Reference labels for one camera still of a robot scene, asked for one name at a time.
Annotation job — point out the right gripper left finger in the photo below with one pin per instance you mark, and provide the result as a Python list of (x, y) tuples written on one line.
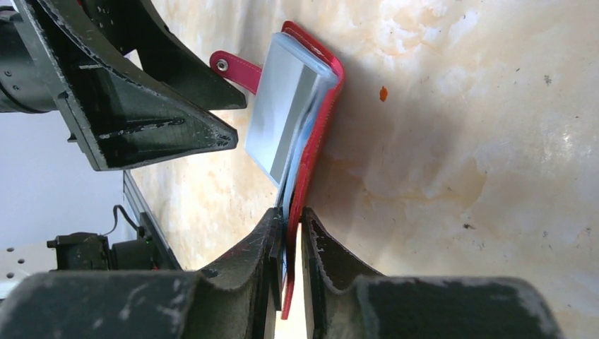
[(234, 296)]

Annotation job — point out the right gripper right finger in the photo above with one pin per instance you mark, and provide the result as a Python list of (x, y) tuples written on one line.
[(346, 298)]

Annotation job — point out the silver credit card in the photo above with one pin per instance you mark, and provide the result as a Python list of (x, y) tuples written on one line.
[(293, 83)]

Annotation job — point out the red card holder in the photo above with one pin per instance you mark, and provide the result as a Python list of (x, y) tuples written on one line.
[(309, 140)]

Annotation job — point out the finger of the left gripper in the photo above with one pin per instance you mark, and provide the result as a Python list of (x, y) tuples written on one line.
[(136, 25)]

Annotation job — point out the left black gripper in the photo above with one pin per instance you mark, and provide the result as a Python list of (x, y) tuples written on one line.
[(53, 58)]

